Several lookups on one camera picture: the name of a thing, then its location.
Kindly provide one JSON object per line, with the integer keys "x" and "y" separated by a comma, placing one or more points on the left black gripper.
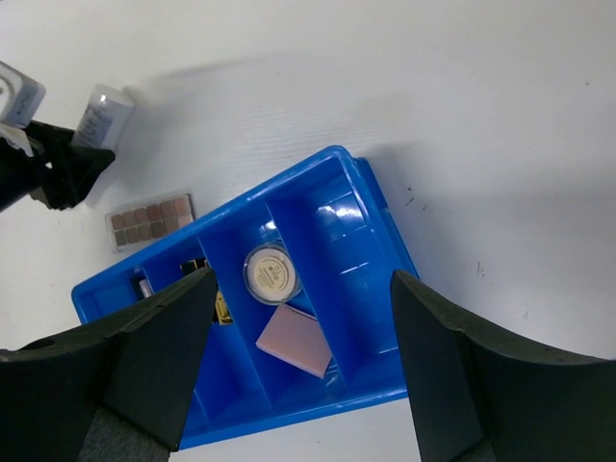
{"x": 55, "y": 172}

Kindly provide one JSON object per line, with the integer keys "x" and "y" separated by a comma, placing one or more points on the blue plastic organizer bin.
{"x": 303, "y": 262}

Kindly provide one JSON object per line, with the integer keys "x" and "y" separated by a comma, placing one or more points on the white lotion bottle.
{"x": 105, "y": 119}

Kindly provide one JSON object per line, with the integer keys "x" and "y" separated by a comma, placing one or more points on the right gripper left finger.
{"x": 116, "y": 389}

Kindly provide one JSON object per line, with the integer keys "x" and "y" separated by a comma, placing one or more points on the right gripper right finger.
{"x": 479, "y": 392}

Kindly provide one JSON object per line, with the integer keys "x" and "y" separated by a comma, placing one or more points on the pink long tube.
{"x": 142, "y": 288}

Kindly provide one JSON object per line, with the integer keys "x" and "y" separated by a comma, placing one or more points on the brown eyeshadow palette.
{"x": 134, "y": 226}

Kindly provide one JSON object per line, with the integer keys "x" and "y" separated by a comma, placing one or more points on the pink square compact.
{"x": 296, "y": 338}

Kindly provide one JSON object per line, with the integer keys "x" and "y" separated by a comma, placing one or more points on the black gold lipstick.
{"x": 193, "y": 265}
{"x": 221, "y": 314}

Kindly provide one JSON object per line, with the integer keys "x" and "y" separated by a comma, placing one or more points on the round powder jar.
{"x": 270, "y": 275}

